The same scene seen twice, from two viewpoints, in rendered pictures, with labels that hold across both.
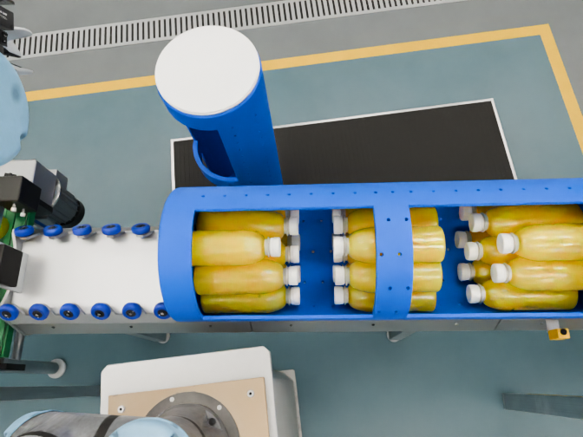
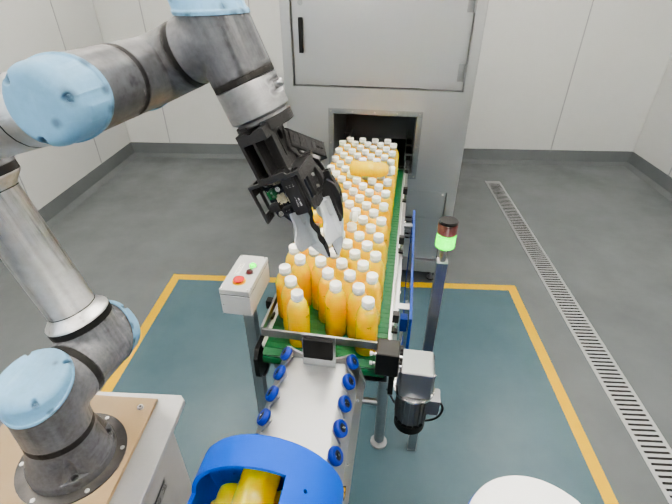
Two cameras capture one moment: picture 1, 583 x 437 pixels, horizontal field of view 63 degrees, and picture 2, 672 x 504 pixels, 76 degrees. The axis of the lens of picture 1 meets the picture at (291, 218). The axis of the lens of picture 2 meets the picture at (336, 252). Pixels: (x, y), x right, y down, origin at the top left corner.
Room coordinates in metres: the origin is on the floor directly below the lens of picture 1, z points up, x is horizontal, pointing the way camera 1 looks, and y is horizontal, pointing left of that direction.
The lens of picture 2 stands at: (0.44, -0.22, 1.94)
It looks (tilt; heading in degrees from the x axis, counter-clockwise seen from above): 33 degrees down; 91
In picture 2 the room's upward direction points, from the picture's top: straight up
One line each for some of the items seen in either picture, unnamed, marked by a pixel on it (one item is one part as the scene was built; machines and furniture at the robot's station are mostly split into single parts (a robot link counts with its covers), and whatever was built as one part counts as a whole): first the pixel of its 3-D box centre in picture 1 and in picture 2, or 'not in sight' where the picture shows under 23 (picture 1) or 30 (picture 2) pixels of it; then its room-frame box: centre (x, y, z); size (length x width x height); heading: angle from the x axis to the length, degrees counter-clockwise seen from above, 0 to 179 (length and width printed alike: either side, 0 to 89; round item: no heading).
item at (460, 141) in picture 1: (338, 176); not in sight; (0.87, -0.24, 0.07); 1.50 x 0.52 x 0.15; 88
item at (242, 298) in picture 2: not in sight; (246, 283); (0.12, 0.93, 1.05); 0.20 x 0.10 x 0.10; 81
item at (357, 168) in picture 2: not in sight; (371, 169); (0.58, 1.71, 1.14); 0.19 x 0.07 x 0.07; 171
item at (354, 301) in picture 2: not in sight; (357, 312); (0.50, 0.85, 1.00); 0.07 x 0.07 x 0.19
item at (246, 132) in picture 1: (235, 147); not in sight; (0.82, 0.15, 0.59); 0.28 x 0.28 x 0.88
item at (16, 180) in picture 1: (18, 197); (386, 358); (0.58, 0.70, 0.95); 0.10 x 0.07 x 0.10; 171
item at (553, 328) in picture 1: (556, 322); not in sight; (0.05, -0.56, 0.92); 0.08 x 0.03 x 0.05; 171
